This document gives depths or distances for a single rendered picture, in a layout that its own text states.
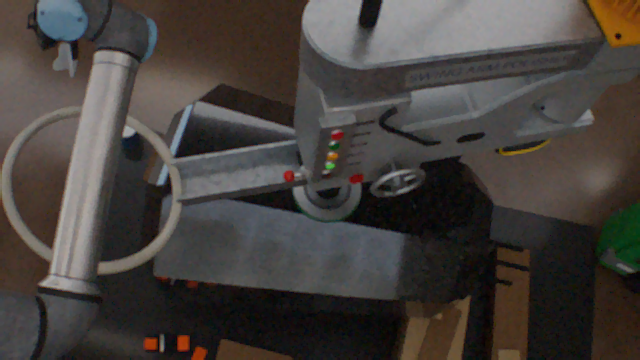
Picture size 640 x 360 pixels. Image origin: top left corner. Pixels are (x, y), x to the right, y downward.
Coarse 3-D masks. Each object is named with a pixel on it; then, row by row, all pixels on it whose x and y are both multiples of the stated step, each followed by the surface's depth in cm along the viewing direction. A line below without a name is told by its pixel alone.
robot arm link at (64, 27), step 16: (48, 0) 99; (64, 0) 99; (80, 0) 102; (96, 0) 105; (48, 16) 100; (64, 16) 100; (80, 16) 101; (96, 16) 105; (48, 32) 103; (64, 32) 103; (80, 32) 104; (96, 32) 107
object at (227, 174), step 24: (288, 144) 174; (192, 168) 172; (216, 168) 173; (240, 168) 173; (264, 168) 174; (288, 168) 175; (192, 192) 169; (216, 192) 165; (240, 192) 168; (264, 192) 171
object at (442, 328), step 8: (448, 312) 245; (456, 312) 245; (432, 320) 243; (440, 320) 243; (448, 320) 244; (456, 320) 244; (432, 328) 242; (440, 328) 242; (448, 328) 242; (456, 328) 242; (432, 336) 240; (440, 336) 241; (448, 336) 241; (424, 344) 239; (432, 344) 239; (440, 344) 239; (448, 344) 239; (424, 352) 237; (432, 352) 238; (440, 352) 238; (448, 352) 238
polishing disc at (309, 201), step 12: (300, 192) 194; (312, 192) 194; (348, 192) 195; (360, 192) 195; (300, 204) 192; (312, 204) 192; (324, 204) 193; (336, 204) 193; (348, 204) 193; (324, 216) 191; (336, 216) 191
